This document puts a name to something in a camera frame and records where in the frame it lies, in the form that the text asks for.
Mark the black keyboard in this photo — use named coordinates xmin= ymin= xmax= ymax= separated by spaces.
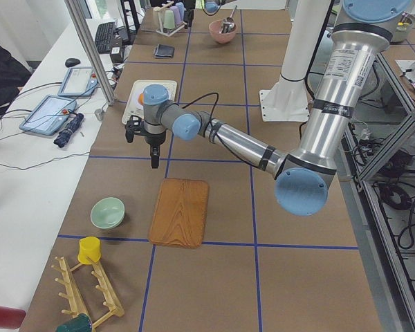
xmin=94 ymin=21 xmax=116 ymax=54

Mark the dark green cup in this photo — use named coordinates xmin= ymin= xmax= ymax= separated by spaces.
xmin=55 ymin=313 xmax=93 ymax=332

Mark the grey folded cloth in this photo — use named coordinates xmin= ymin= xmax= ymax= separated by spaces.
xmin=154 ymin=44 xmax=175 ymax=59

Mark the folded dark umbrella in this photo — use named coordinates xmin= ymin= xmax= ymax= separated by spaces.
xmin=53 ymin=113 xmax=84 ymax=148

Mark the wooden mug rack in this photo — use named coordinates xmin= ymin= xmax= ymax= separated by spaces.
xmin=51 ymin=257 xmax=125 ymax=331

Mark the pink bowl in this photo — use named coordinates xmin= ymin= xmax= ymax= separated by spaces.
xmin=208 ymin=19 xmax=237 ymax=44

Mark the cream bear tray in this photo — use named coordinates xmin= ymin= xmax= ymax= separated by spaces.
xmin=121 ymin=80 xmax=178 ymax=125

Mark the aluminium frame post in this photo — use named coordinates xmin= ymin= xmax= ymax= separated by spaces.
xmin=64 ymin=0 xmax=115 ymax=106

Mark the teach pendant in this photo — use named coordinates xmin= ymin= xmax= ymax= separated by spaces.
xmin=19 ymin=95 xmax=77 ymax=136
xmin=57 ymin=66 xmax=98 ymax=98

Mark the blue pastel cup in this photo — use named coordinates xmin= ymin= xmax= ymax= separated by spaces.
xmin=176 ymin=2 xmax=186 ymax=21

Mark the metal scoop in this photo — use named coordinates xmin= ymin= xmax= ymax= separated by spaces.
xmin=220 ymin=6 xmax=237 ymax=34

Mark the far teach pendant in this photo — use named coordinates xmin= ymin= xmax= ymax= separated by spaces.
xmin=57 ymin=66 xmax=98 ymax=98

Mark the white cup rack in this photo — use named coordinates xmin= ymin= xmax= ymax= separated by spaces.
xmin=153 ymin=1 xmax=188 ymax=37

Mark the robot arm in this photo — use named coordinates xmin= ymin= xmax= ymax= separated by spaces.
xmin=124 ymin=1 xmax=409 ymax=216
xmin=183 ymin=0 xmax=234 ymax=28

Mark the purple pastel cup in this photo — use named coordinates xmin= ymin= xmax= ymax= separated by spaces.
xmin=169 ymin=6 xmax=182 ymax=26

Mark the red cylinder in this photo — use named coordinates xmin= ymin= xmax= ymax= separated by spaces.
xmin=0 ymin=306 xmax=26 ymax=330

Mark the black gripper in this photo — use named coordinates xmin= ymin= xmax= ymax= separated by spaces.
xmin=183 ymin=0 xmax=196 ymax=28
xmin=124 ymin=115 xmax=165 ymax=169

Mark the brown wooden tray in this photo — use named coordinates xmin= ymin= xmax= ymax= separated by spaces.
xmin=148 ymin=178 xmax=210 ymax=248

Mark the green pastel cup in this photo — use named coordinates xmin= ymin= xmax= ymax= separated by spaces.
xmin=163 ymin=9 xmax=176 ymax=31

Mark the yellow cup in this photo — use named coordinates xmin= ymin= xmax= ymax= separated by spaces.
xmin=77 ymin=237 xmax=102 ymax=265

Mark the white round plate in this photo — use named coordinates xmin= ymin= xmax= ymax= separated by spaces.
xmin=129 ymin=89 xmax=143 ymax=111

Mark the near teach pendant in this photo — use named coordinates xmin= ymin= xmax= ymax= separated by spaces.
xmin=19 ymin=95 xmax=77 ymax=136

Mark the black computer mouse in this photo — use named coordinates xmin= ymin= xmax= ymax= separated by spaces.
xmin=64 ymin=57 xmax=81 ymax=68

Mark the mint green bowl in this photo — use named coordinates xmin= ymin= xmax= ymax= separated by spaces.
xmin=90 ymin=197 xmax=125 ymax=230

